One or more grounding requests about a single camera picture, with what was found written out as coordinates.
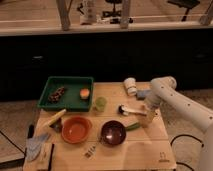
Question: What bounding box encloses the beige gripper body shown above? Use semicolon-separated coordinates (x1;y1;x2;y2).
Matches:
139;105;156;127

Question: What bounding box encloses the white dish brush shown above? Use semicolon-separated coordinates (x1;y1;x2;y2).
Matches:
118;105;146;116

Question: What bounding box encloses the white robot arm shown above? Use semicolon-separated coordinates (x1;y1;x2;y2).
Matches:
144;76;213;171

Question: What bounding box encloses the dark purple bowl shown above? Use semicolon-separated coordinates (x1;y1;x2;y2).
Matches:
101;120;126;146

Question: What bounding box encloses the red orange bowl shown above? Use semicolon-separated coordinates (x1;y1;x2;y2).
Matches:
61;116;92;144

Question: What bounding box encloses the blue sponge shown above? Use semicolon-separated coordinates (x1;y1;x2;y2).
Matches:
136;90;149;100

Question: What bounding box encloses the green cucumber toy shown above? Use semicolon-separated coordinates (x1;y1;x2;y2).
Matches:
125;122;141;131

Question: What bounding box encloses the white rolled cup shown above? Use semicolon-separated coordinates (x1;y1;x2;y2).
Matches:
124;77;137;96

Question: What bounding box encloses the green plastic cup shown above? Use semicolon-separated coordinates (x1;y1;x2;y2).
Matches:
95;97;107;112

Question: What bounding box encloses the orange peach toy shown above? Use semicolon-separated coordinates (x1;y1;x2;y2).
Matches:
80;88;90;99

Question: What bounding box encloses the green plastic tray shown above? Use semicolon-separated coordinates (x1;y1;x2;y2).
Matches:
38;76;94;112

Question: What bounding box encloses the wooden block with black edge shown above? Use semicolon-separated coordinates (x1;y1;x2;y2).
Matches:
36;143;54;171

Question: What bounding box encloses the grey blue cloth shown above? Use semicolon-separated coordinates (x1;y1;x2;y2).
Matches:
26;133;50;162

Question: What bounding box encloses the black cable on floor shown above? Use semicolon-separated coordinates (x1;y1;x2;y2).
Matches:
170;133;205;171

